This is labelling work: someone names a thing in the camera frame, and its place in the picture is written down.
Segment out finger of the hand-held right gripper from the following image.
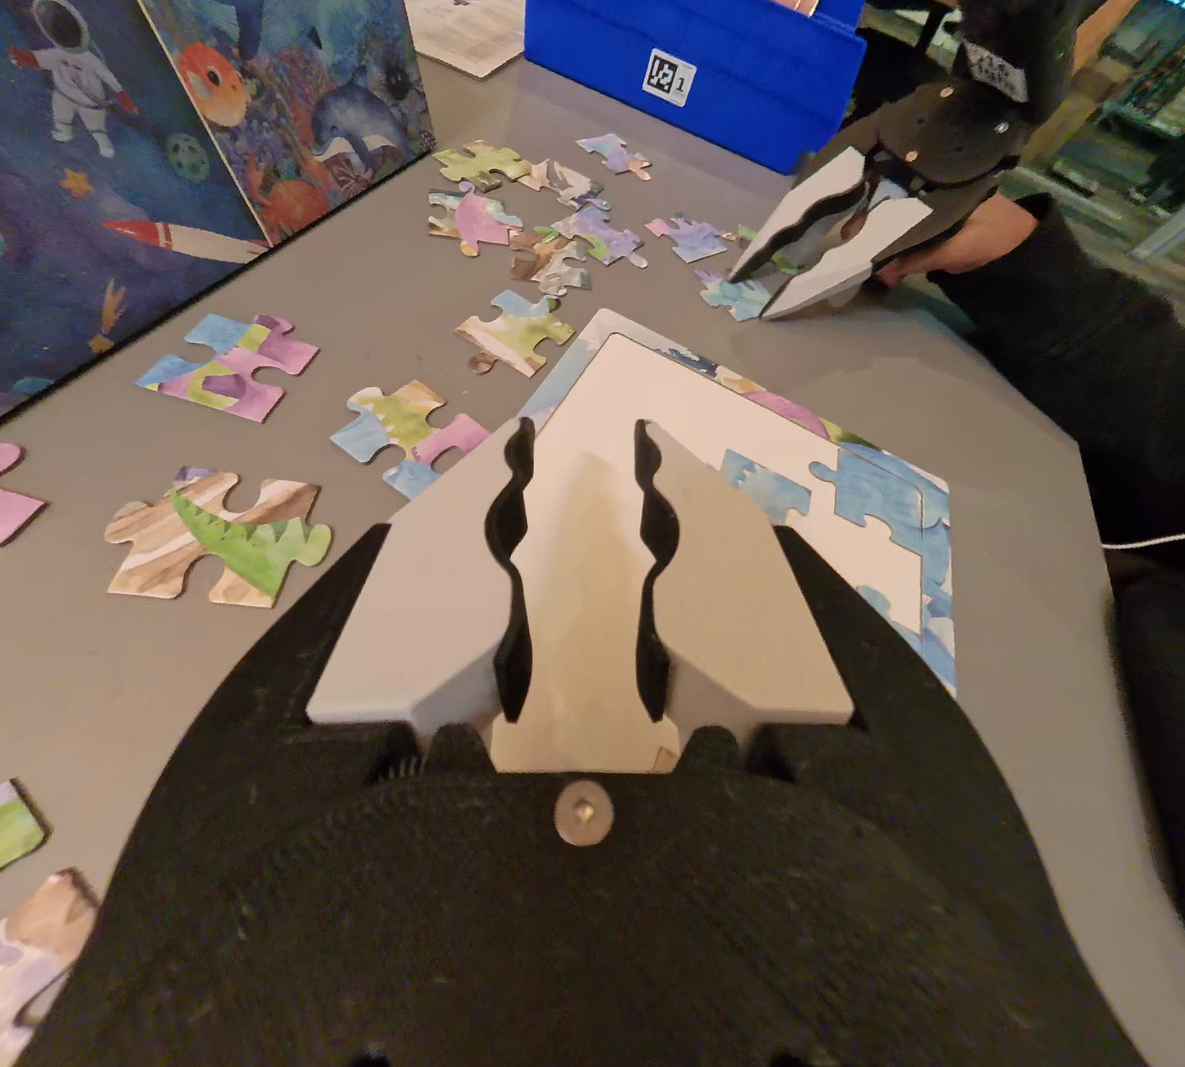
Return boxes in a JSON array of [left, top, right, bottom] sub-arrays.
[[731, 146, 866, 283], [761, 197, 934, 320]]

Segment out animal picture board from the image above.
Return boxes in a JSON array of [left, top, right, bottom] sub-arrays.
[[0, 0, 436, 420]]

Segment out blue triceratops body puzzle piece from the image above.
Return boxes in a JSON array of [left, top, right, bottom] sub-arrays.
[[809, 445, 955, 624]]

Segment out blue spiked back puzzle piece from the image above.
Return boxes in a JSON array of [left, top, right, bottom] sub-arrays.
[[720, 448, 814, 524]]

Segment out blue plastic bin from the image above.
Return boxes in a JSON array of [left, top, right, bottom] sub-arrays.
[[522, 0, 868, 174]]

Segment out person's right forearm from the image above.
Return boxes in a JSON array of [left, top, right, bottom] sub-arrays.
[[925, 197, 1185, 531]]

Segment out person's right hand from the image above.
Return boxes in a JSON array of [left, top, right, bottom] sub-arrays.
[[874, 192, 1037, 285]]

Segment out white puzzle tray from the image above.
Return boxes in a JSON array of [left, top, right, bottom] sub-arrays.
[[532, 308, 958, 772]]

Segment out jigsaw puzzle pieces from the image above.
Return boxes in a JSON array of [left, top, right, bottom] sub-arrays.
[[0, 132, 834, 1041]]

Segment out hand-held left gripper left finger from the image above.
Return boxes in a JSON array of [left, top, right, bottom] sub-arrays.
[[305, 418, 538, 749]]

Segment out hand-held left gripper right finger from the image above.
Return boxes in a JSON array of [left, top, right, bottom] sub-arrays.
[[633, 419, 855, 749]]

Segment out laminated instruction sheet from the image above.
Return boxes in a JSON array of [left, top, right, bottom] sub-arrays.
[[389, 0, 526, 79]]

